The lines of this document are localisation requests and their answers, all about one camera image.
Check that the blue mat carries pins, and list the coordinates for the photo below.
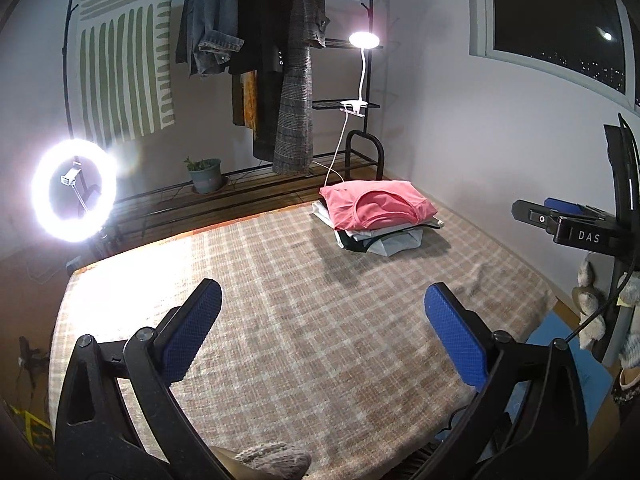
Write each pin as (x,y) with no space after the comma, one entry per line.
(595,385)

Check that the dark hanging garment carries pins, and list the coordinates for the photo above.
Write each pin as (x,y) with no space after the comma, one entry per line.
(260,25)

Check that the orange hanging scarf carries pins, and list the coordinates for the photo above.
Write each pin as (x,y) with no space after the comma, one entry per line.
(246,102)

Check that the window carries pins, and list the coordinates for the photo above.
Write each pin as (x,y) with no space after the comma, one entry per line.
(555,10)

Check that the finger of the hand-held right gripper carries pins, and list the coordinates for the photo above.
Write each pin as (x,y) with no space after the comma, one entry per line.
(585,237)
(532,214)

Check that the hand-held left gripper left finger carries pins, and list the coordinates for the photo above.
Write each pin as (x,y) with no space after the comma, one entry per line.
(192,330)

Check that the black metal clothes rack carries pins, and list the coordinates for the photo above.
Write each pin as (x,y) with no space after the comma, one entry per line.
(350,105)

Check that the potted plant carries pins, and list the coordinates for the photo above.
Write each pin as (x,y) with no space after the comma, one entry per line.
(206,176)

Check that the green striped wall hanging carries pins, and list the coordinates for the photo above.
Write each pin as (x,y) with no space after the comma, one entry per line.
(125,60)

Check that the person's left hand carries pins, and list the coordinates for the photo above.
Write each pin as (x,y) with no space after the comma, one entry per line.
(272,460)

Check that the denim jacket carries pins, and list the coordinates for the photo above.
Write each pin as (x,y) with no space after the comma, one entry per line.
(210,20)

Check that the yellow green patterned mat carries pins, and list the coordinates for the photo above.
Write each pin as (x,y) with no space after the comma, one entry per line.
(35,432)

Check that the white clip lamp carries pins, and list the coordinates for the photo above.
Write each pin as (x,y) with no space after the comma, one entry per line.
(364,40)

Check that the person's right hand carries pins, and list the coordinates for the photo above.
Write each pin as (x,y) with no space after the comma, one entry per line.
(590,300)

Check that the dark folded garment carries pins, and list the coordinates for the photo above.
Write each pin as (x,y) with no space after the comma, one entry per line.
(357,242)

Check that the pale grey folded garment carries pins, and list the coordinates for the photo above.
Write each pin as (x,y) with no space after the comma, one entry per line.
(395,245)

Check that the pink shirt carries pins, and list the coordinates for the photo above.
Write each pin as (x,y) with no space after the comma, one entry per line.
(375,205)

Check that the person's right forearm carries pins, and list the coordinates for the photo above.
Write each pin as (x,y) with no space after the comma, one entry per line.
(629,375)

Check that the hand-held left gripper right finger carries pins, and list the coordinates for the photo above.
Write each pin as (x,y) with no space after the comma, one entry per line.
(457,335)

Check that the plaid coat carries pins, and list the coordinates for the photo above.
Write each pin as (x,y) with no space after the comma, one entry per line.
(300,85)

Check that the beige checked blanket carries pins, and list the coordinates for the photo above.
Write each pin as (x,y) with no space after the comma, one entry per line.
(310,320)

